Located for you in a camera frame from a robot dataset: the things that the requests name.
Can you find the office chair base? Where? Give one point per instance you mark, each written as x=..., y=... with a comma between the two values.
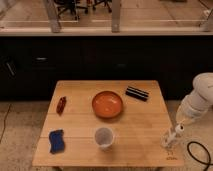
x=73, y=6

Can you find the white cup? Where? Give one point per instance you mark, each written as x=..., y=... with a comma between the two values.
x=104, y=137

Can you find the blue sponge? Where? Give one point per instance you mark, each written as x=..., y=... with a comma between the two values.
x=56, y=141

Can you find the dark cabinet counter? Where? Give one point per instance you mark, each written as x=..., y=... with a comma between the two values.
x=31, y=65

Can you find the red toy figure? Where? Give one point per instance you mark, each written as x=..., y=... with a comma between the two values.
x=61, y=105

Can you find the black striped box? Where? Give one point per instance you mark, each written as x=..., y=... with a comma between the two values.
x=137, y=93

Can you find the wooden table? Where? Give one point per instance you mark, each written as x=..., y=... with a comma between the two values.
x=138, y=129

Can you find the orange bowl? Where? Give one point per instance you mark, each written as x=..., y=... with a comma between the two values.
x=107, y=104

